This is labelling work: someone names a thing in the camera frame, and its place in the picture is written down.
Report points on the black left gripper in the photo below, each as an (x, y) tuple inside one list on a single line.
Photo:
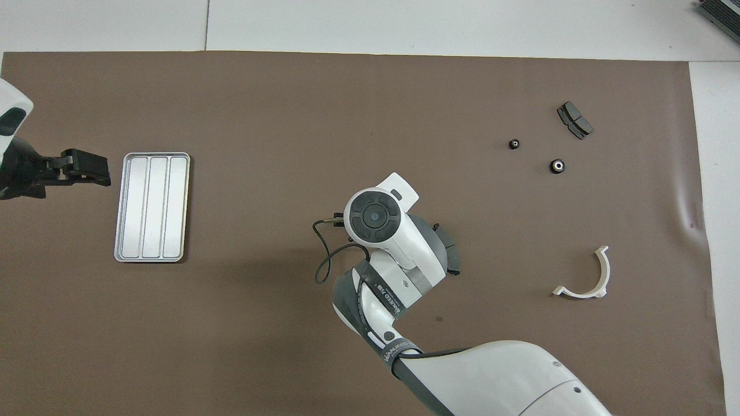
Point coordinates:
[(26, 167)]

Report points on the large black bearing gear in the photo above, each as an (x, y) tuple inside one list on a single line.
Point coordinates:
[(557, 166)]

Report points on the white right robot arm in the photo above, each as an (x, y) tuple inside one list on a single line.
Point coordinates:
[(509, 381)]

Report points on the silver metal tray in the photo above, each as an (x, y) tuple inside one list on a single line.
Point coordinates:
[(153, 208)]

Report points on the brown table mat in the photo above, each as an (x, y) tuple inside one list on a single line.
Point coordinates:
[(376, 115)]

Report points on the long grey brake pad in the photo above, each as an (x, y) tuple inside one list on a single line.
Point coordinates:
[(454, 254)]

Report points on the short grey brake pad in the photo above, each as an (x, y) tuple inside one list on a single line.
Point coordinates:
[(575, 120)]

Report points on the dark ribbed device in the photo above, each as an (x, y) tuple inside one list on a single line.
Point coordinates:
[(722, 14)]

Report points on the white curved plastic bracket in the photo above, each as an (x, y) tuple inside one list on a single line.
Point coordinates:
[(578, 293)]

